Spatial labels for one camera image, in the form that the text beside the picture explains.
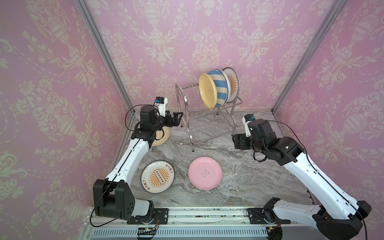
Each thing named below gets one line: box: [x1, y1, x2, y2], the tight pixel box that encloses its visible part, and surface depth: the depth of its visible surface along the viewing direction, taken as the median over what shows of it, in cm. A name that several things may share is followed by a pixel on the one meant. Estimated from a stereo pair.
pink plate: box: [188, 156, 223, 190], surface depth 91 cm
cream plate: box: [151, 126, 171, 146], surface depth 101 cm
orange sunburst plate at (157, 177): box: [140, 160, 176, 194], surface depth 87 cm
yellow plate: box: [198, 72, 218, 109], surface depth 77 cm
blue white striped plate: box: [207, 70, 229, 108], surface depth 79 cm
